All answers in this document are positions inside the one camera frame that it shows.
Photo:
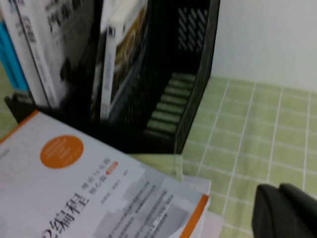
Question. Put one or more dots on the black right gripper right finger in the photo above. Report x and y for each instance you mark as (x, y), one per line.
(304, 213)

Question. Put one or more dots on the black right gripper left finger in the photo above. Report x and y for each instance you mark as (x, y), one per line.
(270, 215)

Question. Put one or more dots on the self-driving car cover book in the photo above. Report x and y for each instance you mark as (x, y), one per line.
(109, 74)

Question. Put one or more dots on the black plastic book holder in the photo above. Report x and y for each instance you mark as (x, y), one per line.
(193, 94)

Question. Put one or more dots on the white orange ROS2 book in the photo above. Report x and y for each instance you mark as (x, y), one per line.
(74, 186)

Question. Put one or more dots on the white automotive suspension book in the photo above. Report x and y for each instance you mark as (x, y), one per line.
(37, 49)

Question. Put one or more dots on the blue spine book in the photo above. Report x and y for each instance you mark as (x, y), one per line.
(12, 62)

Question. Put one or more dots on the green checked tablecloth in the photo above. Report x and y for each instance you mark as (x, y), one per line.
(247, 124)

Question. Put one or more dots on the translucent pale green sheet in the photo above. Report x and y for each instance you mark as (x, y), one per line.
(161, 164)

